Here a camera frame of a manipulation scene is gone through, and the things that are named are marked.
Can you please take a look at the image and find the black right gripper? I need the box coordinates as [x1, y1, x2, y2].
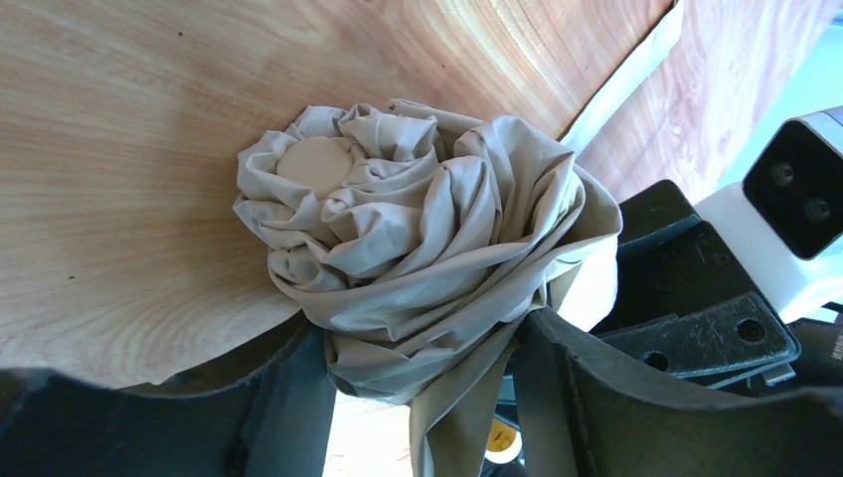
[514, 180, 842, 476]

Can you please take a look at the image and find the left gripper black finger view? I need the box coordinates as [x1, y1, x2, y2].
[1, 316, 336, 476]

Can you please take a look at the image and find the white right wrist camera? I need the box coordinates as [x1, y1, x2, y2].
[695, 106, 842, 323]

